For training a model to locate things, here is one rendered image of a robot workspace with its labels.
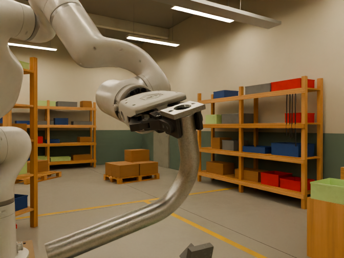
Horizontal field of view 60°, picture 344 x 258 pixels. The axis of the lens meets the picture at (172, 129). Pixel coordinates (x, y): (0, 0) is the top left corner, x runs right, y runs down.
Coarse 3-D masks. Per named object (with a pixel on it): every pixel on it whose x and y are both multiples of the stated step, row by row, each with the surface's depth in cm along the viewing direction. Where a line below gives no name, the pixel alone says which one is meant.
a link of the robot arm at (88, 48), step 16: (64, 16) 68; (80, 16) 68; (64, 32) 67; (80, 32) 66; (96, 32) 68; (80, 48) 66; (96, 48) 66; (112, 48) 67; (128, 48) 67; (80, 64) 68; (96, 64) 69; (112, 64) 71; (128, 64) 70; (144, 64) 67; (144, 80) 64; (160, 80) 65
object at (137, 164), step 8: (128, 152) 786; (136, 152) 784; (144, 152) 799; (128, 160) 786; (136, 160) 784; (144, 160) 799; (112, 168) 733; (120, 168) 709; (128, 168) 724; (136, 168) 739; (144, 168) 754; (152, 168) 769; (104, 176) 763; (112, 176) 734; (120, 176) 709; (128, 176) 724; (136, 176) 736
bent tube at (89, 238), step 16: (160, 112) 44; (176, 112) 42; (192, 112) 42; (192, 128) 44; (192, 144) 44; (192, 160) 45; (192, 176) 45; (176, 192) 45; (144, 208) 44; (160, 208) 44; (176, 208) 45; (96, 224) 41; (112, 224) 41; (128, 224) 42; (144, 224) 43; (64, 240) 38; (80, 240) 39; (96, 240) 39; (112, 240) 41; (48, 256) 37; (64, 256) 38
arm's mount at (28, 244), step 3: (30, 240) 110; (24, 243) 107; (27, 243) 107; (30, 243) 107; (24, 246) 105; (27, 246) 105; (30, 246) 105; (30, 249) 102; (33, 249) 102; (30, 252) 100; (33, 252) 100; (30, 255) 97; (33, 255) 97
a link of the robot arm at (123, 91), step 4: (128, 84) 59; (132, 84) 58; (136, 84) 58; (140, 84) 59; (124, 88) 58; (128, 88) 57; (132, 88) 57; (148, 88) 59; (120, 92) 57; (124, 92) 56; (116, 96) 58; (120, 96) 56; (124, 96) 57; (116, 100) 58; (120, 100) 56; (116, 104) 57; (116, 108) 57; (116, 112) 59; (120, 116) 58
